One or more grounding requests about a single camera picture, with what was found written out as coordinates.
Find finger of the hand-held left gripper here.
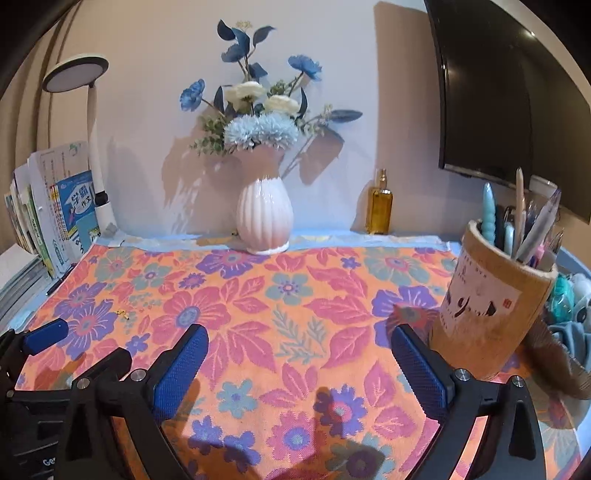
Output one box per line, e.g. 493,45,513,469
9,348,134,402
0,318,70,384

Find white desk lamp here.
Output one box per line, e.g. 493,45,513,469
42,55,117,237

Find orange floral cloth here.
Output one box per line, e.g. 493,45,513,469
14,244,591,480

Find black monitor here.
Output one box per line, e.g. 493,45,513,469
424,0,591,227

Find small green soft toy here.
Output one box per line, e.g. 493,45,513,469
554,275,576,319

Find amber perfume bottle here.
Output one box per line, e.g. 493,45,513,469
366,168,394,235

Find bamboo pen holder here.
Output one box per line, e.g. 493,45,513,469
430,219,559,381

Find brown woven basket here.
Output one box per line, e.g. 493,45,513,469
522,272,591,400

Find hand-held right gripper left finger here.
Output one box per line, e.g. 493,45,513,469
58,323,211,480

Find cream pen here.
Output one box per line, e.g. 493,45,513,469
512,167,527,257

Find blue and white artificial flowers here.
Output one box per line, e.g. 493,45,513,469
180,19,363,158

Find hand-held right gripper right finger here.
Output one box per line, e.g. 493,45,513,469
390,323,548,480

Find white ribbed vase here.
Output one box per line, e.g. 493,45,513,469
235,143,295,256

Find black pen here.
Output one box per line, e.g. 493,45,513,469
46,263,77,297

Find stack of books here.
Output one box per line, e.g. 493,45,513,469
0,141,101,305

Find clear glass jar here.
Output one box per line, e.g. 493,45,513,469
529,174,559,222

